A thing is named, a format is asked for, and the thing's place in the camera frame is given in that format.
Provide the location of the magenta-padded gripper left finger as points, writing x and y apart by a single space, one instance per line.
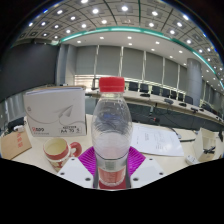
86 160

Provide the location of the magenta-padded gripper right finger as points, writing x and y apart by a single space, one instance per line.
137 160

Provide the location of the clear red-capped water bottle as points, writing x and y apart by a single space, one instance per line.
112 133

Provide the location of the white printed paper sheets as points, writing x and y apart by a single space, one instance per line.
156 140

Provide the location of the red and white patterned mug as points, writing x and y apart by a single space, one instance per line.
56 150

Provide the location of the white power strip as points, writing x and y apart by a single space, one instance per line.
192 159

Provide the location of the long curved conference desk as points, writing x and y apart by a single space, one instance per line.
160 108

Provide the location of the white copy paper box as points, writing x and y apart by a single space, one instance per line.
53 111

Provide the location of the row of black office chairs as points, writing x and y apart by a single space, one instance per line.
155 90

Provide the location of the group of round ceiling lights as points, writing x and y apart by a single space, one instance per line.
95 11

